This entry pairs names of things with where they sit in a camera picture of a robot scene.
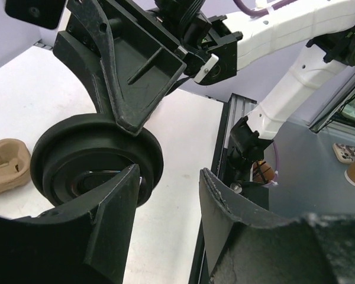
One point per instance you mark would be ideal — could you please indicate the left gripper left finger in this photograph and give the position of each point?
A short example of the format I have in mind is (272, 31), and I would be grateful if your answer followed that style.
(83, 241)

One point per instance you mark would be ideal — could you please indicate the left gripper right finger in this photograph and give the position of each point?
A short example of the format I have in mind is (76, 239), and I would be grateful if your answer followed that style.
(246, 243)

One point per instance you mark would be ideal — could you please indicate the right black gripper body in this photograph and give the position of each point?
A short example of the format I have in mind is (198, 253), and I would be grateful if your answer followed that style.
(167, 64)

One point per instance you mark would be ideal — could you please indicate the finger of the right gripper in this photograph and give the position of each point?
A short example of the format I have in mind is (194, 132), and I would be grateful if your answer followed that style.
(81, 55)
(126, 50)

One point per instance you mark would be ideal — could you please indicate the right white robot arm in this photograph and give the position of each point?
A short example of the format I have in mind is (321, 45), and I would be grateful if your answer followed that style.
(285, 49)

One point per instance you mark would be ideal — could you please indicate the brown cardboard cup carrier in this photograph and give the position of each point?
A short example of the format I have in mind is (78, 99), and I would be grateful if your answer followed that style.
(14, 164)

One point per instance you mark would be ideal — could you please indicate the patterned phone case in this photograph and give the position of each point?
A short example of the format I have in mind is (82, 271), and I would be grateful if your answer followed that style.
(344, 153)

